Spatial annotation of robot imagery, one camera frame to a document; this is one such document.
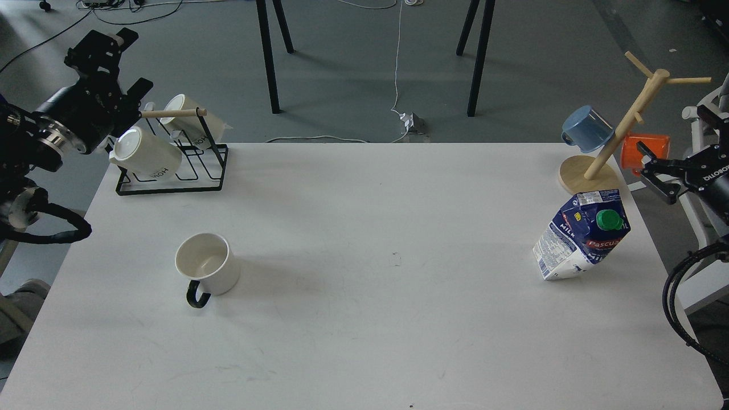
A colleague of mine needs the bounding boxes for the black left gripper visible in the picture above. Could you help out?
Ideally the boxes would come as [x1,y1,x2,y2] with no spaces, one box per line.
[34,27,154,155]

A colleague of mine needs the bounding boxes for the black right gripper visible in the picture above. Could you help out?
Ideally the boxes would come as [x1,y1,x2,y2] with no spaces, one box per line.
[636,142,728,220]

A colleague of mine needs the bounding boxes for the blue white milk carton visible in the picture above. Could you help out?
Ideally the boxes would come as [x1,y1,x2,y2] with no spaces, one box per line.
[532,189,631,281]

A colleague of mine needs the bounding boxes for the white mug black handle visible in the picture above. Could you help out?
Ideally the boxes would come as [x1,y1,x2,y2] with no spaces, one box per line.
[174,233,240,309]

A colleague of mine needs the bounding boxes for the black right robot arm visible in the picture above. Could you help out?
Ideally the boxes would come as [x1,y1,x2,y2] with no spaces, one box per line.
[636,142,727,366]

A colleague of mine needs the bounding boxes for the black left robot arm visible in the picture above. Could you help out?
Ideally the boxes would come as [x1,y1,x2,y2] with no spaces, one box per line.
[1,28,153,244]

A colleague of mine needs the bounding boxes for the orange mug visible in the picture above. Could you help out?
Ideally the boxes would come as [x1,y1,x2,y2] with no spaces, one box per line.
[619,132,671,177]

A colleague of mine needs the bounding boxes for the wooden mug tree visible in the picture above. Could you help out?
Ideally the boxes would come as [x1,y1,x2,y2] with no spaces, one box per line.
[558,51,712,194]

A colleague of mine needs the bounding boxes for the cream mug on rack front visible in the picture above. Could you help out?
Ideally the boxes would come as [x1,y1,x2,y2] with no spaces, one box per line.
[109,126,182,180]

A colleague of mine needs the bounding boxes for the cream mug on rack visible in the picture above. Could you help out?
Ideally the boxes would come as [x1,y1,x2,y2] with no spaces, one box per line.
[109,126,182,180]
[159,93,226,150]

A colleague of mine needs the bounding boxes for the blue mug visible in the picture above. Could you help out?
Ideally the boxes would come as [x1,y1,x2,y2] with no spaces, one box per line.
[562,105,615,153]

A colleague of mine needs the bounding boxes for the cream mug on rack back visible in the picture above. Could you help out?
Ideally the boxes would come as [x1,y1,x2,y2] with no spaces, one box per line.
[159,93,226,150]

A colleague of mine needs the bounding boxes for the black table legs left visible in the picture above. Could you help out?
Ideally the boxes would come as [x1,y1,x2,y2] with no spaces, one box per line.
[255,1,295,114]

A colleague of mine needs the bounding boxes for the black table legs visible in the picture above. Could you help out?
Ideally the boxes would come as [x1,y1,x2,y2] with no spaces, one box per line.
[456,1,495,117]
[255,1,295,114]

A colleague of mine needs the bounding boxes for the black table legs right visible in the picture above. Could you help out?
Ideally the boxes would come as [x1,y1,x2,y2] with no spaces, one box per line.
[456,1,495,117]

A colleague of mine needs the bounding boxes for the white power adapter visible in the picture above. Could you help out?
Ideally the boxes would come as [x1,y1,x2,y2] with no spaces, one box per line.
[399,113,428,134]

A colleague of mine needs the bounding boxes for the black wire mug rack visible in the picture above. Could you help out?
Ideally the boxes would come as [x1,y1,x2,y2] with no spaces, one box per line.
[111,108,229,196]

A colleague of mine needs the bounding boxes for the black cable on floor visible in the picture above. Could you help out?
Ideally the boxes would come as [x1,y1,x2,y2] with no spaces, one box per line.
[0,0,184,75]

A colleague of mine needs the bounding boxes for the white cable on floor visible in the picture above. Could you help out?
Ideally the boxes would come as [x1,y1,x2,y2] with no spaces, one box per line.
[265,0,425,144]

